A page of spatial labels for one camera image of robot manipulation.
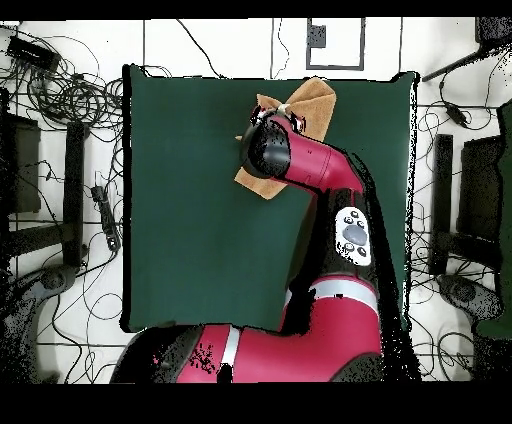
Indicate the black box on floor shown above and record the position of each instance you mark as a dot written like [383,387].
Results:
[32,52]

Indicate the black power strip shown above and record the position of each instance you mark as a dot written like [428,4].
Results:
[107,220]

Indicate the small grey square plate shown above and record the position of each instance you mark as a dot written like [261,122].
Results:
[318,36]

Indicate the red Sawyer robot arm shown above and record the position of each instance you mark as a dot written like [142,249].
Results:
[312,160]

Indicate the black stand bar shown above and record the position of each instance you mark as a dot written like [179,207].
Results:
[442,200]
[74,192]

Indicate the black tripod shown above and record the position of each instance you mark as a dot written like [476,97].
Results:
[494,34]

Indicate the black flat case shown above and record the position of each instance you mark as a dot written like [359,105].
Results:
[24,168]
[480,188]

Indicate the black power adapter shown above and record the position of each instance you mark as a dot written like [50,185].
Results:
[456,114]

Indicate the tan terry towel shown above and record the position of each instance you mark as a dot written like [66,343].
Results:
[316,104]

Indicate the dark green table cloth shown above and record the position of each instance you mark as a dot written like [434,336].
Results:
[180,240]

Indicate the grey floor frame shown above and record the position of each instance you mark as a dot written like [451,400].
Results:
[308,44]

